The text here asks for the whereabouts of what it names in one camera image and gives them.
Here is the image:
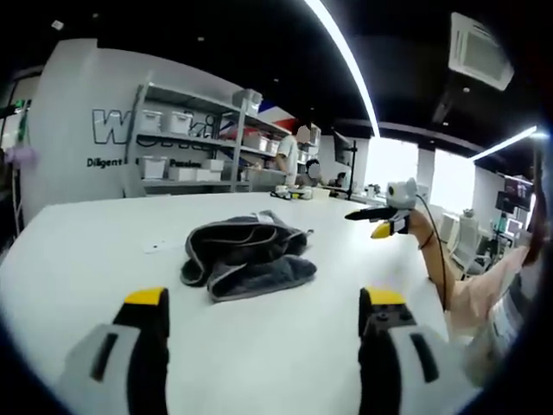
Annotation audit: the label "person's long hair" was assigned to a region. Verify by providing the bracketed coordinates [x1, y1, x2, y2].
[523, 133, 552, 267]

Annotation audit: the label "grey metal shelf rack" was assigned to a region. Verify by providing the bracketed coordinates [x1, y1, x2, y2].
[122, 81, 296, 196]

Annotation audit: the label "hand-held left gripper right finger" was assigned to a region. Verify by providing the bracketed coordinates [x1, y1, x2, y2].
[357, 285, 481, 415]

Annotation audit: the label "short ceiling light strip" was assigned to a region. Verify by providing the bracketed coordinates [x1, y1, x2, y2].
[472, 124, 539, 163]

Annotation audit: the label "dark grey towel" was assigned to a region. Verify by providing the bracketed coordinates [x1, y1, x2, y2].
[180, 209, 319, 303]

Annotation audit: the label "person's striped shirt torso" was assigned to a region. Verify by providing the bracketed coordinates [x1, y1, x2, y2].
[464, 259, 543, 388]

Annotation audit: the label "small devices on table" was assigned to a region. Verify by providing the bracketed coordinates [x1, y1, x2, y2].
[269, 184, 313, 201]

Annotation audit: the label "purple cloth item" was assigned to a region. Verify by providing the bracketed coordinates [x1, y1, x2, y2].
[3, 144, 41, 166]

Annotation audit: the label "white table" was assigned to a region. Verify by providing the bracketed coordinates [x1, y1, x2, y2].
[0, 189, 460, 415]

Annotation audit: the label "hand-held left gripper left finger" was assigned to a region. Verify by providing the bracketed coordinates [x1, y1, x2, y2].
[60, 285, 170, 415]

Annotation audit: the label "ceiling air conditioner vent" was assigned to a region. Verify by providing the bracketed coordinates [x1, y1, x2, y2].
[448, 11, 516, 93]

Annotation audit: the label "long ceiling light strip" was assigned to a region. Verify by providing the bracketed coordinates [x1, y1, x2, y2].
[303, 0, 382, 140]

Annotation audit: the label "group of white storage boxes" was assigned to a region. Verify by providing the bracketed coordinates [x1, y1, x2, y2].
[136, 88, 321, 182]

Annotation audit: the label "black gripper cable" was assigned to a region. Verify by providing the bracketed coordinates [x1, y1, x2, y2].
[414, 195, 448, 311]

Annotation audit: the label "white office chair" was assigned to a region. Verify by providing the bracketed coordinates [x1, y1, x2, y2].
[448, 214, 484, 276]

